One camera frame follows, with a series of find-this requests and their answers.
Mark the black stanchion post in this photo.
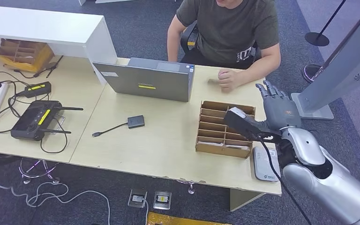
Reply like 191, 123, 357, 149
304, 0, 348, 47

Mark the grey laptop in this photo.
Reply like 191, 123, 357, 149
93, 57, 196, 103

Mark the wooden card organizer box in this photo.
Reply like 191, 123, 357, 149
195, 100, 257, 159

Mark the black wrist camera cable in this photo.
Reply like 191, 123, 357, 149
257, 136, 313, 225

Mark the yellow box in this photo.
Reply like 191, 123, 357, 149
0, 43, 56, 73

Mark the floor socket with white plug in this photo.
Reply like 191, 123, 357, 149
127, 188, 148, 209

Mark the small wooden compartment tray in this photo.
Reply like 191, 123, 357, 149
0, 38, 47, 65

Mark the white counter shelf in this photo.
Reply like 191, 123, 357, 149
0, 4, 119, 88

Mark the grey card reader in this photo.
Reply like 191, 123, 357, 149
252, 146, 282, 183

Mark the person's left hand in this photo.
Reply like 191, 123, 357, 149
217, 68, 241, 93

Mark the grey kiosk stand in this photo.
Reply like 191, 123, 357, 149
290, 0, 360, 121

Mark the beige desk leg panel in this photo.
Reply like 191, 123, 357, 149
229, 188, 266, 212

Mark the floor socket with yellow label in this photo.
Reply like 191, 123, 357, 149
153, 190, 172, 211

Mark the thin white cable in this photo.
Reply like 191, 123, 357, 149
142, 198, 150, 225

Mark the white floor cable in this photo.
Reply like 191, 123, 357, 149
0, 161, 112, 225

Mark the black dongle with cable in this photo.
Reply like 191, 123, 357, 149
92, 115, 145, 137

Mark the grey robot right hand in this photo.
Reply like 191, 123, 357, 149
255, 80, 302, 131

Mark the white furniture base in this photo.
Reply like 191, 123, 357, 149
79, 0, 135, 6

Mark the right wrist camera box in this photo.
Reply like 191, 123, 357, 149
223, 107, 282, 141

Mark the person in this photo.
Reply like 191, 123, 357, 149
167, 0, 282, 93

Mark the chrome stool base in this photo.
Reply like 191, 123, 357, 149
18, 157, 61, 185

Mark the black remote controller with antennas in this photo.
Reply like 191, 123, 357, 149
10, 100, 84, 141

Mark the black office chair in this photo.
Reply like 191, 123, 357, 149
180, 22, 199, 55

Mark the black looped cable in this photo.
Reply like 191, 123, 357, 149
0, 71, 69, 154

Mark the black adapter with yellow label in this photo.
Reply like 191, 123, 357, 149
15, 81, 53, 99

